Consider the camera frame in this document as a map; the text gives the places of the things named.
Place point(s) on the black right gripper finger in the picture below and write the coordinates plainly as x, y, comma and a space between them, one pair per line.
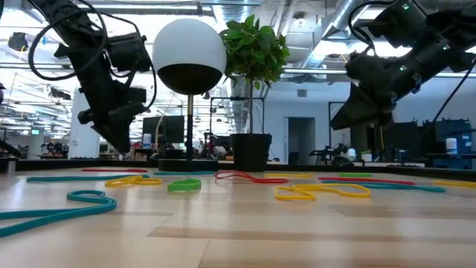
364, 108

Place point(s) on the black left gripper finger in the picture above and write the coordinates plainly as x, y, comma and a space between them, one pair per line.
119, 130

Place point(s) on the red rubber band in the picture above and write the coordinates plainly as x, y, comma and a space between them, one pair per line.
275, 181
111, 170
372, 181

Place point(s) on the yellow rubber band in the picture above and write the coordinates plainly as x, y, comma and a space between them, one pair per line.
160, 181
288, 175
294, 198
457, 184

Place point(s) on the long teal rubber band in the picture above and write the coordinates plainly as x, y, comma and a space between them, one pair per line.
112, 204

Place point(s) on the wide green rubber band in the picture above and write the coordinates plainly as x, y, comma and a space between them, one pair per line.
184, 188

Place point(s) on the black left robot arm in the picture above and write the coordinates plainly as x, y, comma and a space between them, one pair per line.
74, 33

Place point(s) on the black background robot arm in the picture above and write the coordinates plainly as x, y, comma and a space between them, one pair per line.
327, 152

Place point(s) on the white canister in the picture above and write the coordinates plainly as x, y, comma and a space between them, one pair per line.
451, 146
147, 140

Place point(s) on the white cup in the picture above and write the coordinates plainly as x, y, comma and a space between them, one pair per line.
352, 153

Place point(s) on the blue equipment cabinet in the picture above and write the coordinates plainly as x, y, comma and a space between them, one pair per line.
465, 141

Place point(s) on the white and black globe lamp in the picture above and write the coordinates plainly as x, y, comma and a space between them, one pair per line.
189, 44

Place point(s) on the green plant in black pot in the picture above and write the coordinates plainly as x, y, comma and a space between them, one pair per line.
253, 48

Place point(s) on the black frame stand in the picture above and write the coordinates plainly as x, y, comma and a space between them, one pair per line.
336, 102

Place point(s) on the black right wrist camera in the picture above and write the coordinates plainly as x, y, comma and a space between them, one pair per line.
359, 63

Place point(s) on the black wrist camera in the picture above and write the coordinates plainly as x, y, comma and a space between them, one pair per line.
128, 52
359, 63

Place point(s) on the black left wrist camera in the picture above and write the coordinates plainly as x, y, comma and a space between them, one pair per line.
128, 52

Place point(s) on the black table edge rail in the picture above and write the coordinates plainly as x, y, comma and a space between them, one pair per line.
56, 164

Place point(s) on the silver ceiling duct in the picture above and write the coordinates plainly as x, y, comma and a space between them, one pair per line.
336, 18

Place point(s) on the small silver post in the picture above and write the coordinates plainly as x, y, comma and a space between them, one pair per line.
11, 167

